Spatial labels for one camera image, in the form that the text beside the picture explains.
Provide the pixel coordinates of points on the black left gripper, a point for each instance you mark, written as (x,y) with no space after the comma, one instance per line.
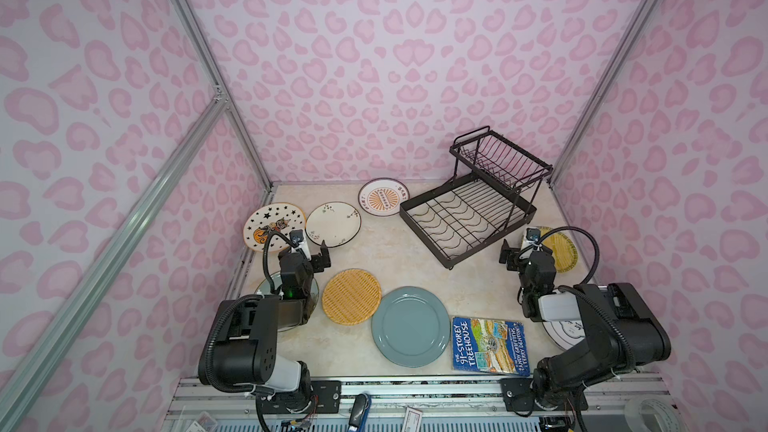
(315,259)

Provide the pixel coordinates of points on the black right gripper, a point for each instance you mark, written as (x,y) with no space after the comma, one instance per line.
(522,258)

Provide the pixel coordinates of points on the yellow-green woven plate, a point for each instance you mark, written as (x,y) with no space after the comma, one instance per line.
(564,251)

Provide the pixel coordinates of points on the black wire dish rack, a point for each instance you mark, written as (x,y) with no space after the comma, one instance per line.
(490,195)

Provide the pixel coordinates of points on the large grey-green plate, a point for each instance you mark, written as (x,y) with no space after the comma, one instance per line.
(411,327)

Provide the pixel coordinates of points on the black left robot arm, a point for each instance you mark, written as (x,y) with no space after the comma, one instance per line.
(240,355)

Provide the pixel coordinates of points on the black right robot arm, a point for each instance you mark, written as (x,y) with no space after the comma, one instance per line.
(620,333)

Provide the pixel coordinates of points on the orange woven plate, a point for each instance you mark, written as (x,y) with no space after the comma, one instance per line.
(351,297)

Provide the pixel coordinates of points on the star pattern cat plate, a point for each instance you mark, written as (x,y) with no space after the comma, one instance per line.
(280,216)

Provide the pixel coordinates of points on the light blue flower plate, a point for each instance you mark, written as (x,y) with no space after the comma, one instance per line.
(297,302)

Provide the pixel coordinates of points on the blue treehouse book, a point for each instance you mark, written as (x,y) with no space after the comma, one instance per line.
(490,346)

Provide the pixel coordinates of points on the white plate orange sun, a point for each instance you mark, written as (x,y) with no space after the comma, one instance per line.
(383,197)

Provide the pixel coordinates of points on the white plate black rings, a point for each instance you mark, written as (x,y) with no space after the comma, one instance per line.
(564,333)

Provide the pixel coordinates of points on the white tape roll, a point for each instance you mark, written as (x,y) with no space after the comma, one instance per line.
(647,414)

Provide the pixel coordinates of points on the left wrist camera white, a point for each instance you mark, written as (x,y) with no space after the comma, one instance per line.
(299,243)

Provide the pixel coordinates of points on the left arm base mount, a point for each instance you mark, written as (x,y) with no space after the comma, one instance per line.
(316,396)

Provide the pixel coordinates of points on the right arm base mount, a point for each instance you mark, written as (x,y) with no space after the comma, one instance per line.
(518,396)

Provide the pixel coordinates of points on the blue black tool handle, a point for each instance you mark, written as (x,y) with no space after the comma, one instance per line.
(359,413)

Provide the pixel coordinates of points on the aluminium frame rail front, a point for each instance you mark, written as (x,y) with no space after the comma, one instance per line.
(415,403)

